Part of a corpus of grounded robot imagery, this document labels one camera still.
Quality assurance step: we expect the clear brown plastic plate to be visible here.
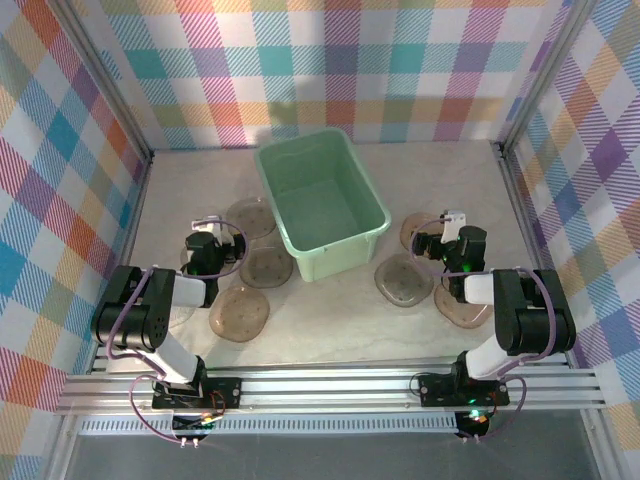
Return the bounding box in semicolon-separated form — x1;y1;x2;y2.
373;252;435;307
399;212;448;251
208;286;271;343
238;243;295;290
224;196;278;240
168;298;200;329
432;272;495;330

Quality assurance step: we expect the green plastic bin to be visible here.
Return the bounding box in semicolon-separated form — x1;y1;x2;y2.
253;127;393;283

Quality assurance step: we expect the left controller board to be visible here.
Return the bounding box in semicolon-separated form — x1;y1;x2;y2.
172;409;224;446

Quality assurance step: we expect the controller board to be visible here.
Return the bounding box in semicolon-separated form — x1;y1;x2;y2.
457;407;494;441
172;409;224;446

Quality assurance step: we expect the right controller board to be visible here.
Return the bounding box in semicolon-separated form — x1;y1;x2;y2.
457;407;494;441

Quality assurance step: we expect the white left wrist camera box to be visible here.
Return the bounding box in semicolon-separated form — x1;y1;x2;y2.
192;217;225;242

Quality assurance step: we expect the aluminium right side rail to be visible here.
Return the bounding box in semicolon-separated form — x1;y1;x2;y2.
494;142;576;356

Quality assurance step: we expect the aluminium left side rail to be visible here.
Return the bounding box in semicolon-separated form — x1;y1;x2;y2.
87;152;156;374

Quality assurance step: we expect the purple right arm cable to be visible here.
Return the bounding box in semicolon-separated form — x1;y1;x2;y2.
409;217;557;376

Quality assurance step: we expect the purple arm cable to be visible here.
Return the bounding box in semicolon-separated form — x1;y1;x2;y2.
106;214;250;361
409;217;557;376

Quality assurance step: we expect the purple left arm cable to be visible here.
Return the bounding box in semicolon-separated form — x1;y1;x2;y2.
106;214;250;361

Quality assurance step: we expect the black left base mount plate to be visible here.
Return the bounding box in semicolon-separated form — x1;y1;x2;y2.
152;377;244;412

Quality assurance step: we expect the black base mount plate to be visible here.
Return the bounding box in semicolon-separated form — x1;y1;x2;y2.
418;373;510;407
152;377;244;412

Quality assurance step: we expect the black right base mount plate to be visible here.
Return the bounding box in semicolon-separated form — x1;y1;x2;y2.
418;373;510;407

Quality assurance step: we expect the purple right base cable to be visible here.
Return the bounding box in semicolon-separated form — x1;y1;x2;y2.
478;374;527;444

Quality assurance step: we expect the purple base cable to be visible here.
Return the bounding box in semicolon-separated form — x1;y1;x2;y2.
478;374;527;444
129;374;182;444

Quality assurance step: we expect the aluminium frame rail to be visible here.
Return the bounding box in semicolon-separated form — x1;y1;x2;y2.
53;352;609;417

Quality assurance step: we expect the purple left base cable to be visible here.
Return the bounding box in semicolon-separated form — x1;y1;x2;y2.
129;374;182;444

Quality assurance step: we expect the white slotted cable duct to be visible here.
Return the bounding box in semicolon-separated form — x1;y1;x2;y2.
78;417;460;436

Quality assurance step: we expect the aluminium right corner post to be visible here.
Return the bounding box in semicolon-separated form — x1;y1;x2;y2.
492;0;599;156

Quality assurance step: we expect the aluminium corner post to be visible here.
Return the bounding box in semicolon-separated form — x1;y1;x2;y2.
492;0;599;156
49;0;155;161

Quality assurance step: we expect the aluminium left corner post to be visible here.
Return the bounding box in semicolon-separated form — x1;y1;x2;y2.
49;0;155;161

